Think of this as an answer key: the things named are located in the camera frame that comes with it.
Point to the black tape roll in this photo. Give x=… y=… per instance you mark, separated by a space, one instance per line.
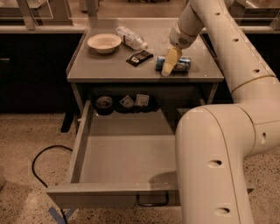
x=104 y=105

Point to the open grey top drawer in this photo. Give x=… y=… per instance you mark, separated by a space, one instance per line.
x=119 y=156

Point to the clear plastic water bottle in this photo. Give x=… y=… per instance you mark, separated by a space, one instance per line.
x=131 y=38

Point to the black drawer handle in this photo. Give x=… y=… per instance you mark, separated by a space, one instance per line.
x=160 y=200

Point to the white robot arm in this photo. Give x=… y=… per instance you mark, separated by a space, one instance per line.
x=213 y=140

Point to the white ceramic bowl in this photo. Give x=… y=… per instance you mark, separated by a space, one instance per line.
x=104 y=43

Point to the grey drawer cabinet table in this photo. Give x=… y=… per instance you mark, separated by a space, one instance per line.
x=92 y=74

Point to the black roll with white label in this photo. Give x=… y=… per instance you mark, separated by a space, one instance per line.
x=145 y=103

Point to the black snack packet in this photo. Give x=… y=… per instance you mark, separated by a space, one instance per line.
x=139 y=57

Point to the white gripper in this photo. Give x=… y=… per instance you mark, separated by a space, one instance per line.
x=180 y=38

